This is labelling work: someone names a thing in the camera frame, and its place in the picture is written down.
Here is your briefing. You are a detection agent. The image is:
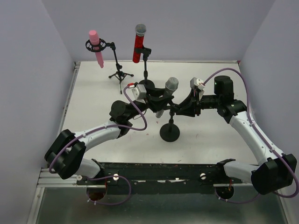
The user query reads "pink microphone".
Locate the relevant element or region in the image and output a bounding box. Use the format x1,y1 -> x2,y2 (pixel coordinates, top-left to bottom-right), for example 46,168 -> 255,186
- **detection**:
89,30 -> 104,68

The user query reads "aluminium rail frame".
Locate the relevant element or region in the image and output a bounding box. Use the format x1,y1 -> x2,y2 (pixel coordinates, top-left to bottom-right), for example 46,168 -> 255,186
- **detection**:
34,62 -> 286,224

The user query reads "red glitter microphone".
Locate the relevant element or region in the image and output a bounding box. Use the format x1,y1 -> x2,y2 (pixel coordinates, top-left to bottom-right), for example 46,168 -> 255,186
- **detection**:
133,23 -> 147,63

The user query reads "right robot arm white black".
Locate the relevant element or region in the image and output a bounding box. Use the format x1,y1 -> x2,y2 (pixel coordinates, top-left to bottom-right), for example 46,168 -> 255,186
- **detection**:
176,76 -> 299,195

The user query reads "black mounting base plate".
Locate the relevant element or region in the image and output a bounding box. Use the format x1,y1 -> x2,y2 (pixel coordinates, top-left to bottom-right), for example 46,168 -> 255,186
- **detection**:
48,161 -> 243,196

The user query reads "black round base stand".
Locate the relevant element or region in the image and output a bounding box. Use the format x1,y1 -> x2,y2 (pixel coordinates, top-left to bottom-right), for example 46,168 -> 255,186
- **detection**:
159,103 -> 180,142
135,46 -> 155,88

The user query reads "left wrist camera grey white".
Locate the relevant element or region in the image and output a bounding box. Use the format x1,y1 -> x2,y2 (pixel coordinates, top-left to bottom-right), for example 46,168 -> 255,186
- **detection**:
128,83 -> 147,100

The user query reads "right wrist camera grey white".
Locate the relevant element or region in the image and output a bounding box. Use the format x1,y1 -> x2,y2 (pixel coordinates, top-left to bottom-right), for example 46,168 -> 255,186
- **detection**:
190,77 -> 205,100

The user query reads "black tripod shock mount stand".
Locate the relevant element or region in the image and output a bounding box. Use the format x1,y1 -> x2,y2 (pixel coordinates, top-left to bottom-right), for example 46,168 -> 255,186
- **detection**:
85,38 -> 134,94

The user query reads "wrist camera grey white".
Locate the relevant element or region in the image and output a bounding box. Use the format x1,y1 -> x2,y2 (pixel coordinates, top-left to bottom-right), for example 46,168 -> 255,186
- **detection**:
128,83 -> 147,100
190,77 -> 205,100

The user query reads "silver microphone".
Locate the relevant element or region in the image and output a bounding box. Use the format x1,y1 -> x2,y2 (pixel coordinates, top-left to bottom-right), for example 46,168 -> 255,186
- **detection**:
156,77 -> 179,119

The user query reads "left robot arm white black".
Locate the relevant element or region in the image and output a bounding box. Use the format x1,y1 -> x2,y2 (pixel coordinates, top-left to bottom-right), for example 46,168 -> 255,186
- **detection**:
44,83 -> 174,180

